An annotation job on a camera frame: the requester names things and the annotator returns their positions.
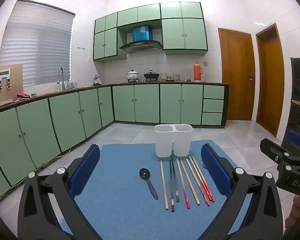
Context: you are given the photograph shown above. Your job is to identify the wooden door with handle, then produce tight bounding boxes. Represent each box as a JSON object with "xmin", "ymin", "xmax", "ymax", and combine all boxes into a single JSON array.
[{"xmin": 218, "ymin": 28, "xmax": 255, "ymax": 121}]

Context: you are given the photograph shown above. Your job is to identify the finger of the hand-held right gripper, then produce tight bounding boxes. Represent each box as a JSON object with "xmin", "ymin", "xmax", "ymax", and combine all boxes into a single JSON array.
[{"xmin": 259, "ymin": 137, "xmax": 300, "ymax": 175}]

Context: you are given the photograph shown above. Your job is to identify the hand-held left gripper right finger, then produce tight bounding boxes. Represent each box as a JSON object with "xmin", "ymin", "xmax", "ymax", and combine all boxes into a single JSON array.
[{"xmin": 201, "ymin": 144, "xmax": 283, "ymax": 240}]

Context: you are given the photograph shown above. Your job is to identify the black range hood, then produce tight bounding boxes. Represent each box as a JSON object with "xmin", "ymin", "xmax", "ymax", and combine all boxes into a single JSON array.
[{"xmin": 119, "ymin": 41, "xmax": 163, "ymax": 53}]

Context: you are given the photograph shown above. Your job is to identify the person's right hand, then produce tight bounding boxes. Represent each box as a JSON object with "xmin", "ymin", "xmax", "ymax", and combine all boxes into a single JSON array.
[{"xmin": 291, "ymin": 195, "xmax": 300, "ymax": 227}]

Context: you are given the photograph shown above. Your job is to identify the blue chair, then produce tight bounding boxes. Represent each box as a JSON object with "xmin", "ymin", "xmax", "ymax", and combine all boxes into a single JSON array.
[{"xmin": 286, "ymin": 129, "xmax": 300, "ymax": 157}]

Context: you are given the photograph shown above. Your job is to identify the black wok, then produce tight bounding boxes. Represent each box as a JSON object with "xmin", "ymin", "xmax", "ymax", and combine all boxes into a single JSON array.
[{"xmin": 143, "ymin": 70, "xmax": 160, "ymax": 81}]

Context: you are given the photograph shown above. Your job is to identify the green wall cabinets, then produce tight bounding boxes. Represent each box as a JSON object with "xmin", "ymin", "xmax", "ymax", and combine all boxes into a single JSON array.
[{"xmin": 93, "ymin": 2, "xmax": 208, "ymax": 63}]

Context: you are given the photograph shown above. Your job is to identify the wooden chopstick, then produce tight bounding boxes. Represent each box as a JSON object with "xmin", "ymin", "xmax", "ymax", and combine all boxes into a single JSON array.
[
  {"xmin": 160, "ymin": 160, "xmax": 169, "ymax": 210},
  {"xmin": 180, "ymin": 159, "xmax": 200, "ymax": 205}
]

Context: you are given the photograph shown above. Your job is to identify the blue mat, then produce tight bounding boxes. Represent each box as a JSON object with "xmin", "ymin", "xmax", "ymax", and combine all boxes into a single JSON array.
[{"xmin": 60, "ymin": 140, "xmax": 255, "ymax": 240}]

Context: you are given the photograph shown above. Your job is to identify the black spoon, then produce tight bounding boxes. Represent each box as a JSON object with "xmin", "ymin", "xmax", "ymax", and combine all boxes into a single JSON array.
[{"xmin": 139, "ymin": 168, "xmax": 159, "ymax": 200}]

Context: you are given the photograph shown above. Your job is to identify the green base cabinets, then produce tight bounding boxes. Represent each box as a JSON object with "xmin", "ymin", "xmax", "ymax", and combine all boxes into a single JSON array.
[{"xmin": 0, "ymin": 83, "xmax": 230, "ymax": 203}]

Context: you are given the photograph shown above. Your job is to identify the floor cable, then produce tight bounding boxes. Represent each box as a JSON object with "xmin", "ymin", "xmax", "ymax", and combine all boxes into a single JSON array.
[{"xmin": 36, "ymin": 147, "xmax": 73, "ymax": 168}]

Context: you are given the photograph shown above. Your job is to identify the orange thermos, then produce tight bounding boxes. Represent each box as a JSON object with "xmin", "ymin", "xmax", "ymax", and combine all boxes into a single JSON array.
[{"xmin": 193, "ymin": 61, "xmax": 202, "ymax": 82}]

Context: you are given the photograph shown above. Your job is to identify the white two-compartment utensil holder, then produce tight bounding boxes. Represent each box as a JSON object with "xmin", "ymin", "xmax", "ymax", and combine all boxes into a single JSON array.
[{"xmin": 154, "ymin": 124, "xmax": 194, "ymax": 158}]

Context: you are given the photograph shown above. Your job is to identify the dark blue chopstick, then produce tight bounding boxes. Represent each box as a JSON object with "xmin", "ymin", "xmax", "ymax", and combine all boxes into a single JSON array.
[
  {"xmin": 171, "ymin": 156, "xmax": 180, "ymax": 202},
  {"xmin": 169, "ymin": 160, "xmax": 175, "ymax": 212}
]

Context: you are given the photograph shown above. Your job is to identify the metal kitchen faucet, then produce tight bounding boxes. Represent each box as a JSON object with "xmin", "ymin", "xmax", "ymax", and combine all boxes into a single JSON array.
[{"xmin": 57, "ymin": 67, "xmax": 65, "ymax": 90}]

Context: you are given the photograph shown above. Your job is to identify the white window blind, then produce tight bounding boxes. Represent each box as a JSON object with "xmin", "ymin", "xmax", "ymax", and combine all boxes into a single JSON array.
[{"xmin": 0, "ymin": 0, "xmax": 75, "ymax": 88}]

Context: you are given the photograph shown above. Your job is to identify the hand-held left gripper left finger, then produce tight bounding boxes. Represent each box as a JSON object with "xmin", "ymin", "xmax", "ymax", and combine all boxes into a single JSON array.
[{"xmin": 18, "ymin": 144, "xmax": 103, "ymax": 240}]

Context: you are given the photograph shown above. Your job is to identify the cardboard panel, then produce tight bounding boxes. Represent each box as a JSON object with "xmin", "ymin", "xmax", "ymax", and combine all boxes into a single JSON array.
[{"xmin": 0, "ymin": 64, "xmax": 23, "ymax": 110}]

